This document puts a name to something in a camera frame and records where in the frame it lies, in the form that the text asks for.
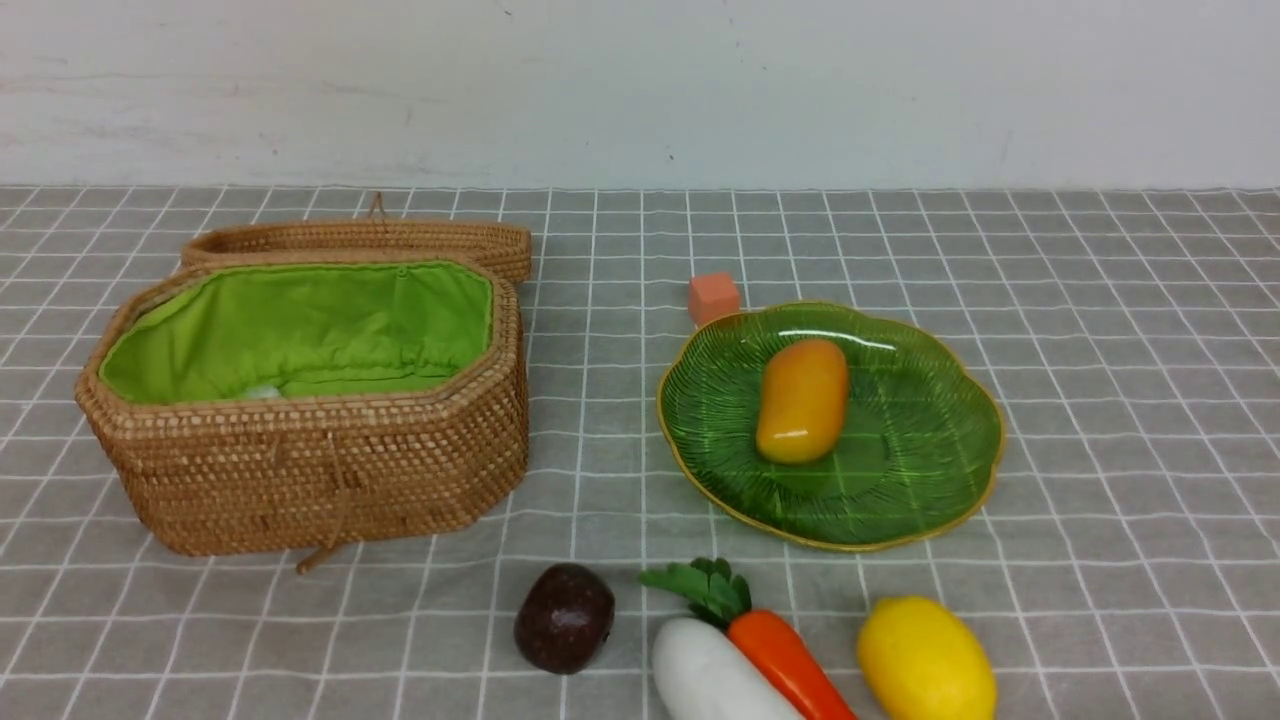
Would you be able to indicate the orange yellow mango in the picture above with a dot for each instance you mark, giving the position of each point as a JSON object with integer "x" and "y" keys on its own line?
{"x": 805, "y": 393}

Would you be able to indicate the dark purple passion fruit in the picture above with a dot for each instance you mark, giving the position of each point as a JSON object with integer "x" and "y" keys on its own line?
{"x": 565, "y": 619}

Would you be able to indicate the white radish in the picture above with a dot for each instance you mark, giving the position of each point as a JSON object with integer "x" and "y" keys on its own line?
{"x": 699, "y": 674}

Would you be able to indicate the orange carrot green leaves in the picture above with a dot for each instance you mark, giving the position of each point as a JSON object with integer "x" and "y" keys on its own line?
{"x": 715, "y": 594}

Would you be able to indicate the yellow lemon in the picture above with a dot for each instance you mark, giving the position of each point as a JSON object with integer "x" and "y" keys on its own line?
{"x": 920, "y": 661}

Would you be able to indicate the small orange cube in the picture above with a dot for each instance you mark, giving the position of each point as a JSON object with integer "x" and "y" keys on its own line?
{"x": 711, "y": 296}

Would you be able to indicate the woven rattan basket lid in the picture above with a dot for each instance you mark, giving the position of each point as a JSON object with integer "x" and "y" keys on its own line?
{"x": 503, "y": 249}

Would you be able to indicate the green glass leaf plate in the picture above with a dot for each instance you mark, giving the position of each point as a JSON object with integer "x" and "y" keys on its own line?
{"x": 918, "y": 451}

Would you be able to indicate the woven rattan basket green lining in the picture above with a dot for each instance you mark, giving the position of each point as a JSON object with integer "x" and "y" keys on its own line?
{"x": 309, "y": 401}

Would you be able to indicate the grey checked tablecloth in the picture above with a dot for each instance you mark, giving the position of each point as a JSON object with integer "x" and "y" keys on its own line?
{"x": 1124, "y": 568}

